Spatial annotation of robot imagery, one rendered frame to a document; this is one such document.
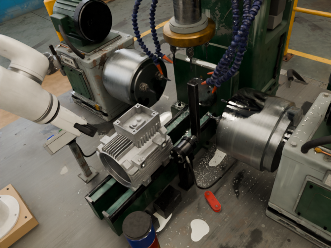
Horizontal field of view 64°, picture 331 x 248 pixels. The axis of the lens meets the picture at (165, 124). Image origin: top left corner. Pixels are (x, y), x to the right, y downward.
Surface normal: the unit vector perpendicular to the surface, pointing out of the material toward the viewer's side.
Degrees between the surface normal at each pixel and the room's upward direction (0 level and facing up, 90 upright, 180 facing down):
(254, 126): 43
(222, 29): 90
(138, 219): 0
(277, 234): 0
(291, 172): 90
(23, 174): 0
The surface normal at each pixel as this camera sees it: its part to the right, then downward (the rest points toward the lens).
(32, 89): 0.88, 0.10
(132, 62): -0.31, -0.52
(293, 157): -0.65, 0.58
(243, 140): -0.64, 0.23
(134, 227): -0.12, -0.72
